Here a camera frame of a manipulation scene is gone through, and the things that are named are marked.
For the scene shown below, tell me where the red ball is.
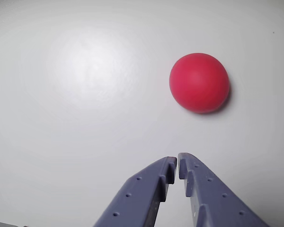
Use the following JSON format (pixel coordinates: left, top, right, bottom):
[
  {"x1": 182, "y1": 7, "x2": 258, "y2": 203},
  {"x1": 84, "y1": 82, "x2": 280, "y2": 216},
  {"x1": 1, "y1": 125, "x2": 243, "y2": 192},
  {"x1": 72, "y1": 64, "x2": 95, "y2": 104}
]
[{"x1": 169, "y1": 52, "x2": 231, "y2": 114}]

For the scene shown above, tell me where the grey-blue gripper finger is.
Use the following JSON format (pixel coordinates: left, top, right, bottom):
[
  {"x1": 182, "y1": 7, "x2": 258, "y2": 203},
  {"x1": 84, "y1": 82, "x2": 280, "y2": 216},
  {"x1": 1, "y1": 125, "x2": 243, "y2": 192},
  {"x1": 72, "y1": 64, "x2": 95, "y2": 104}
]
[
  {"x1": 177, "y1": 152, "x2": 271, "y2": 227},
  {"x1": 92, "y1": 156, "x2": 178, "y2": 227}
]

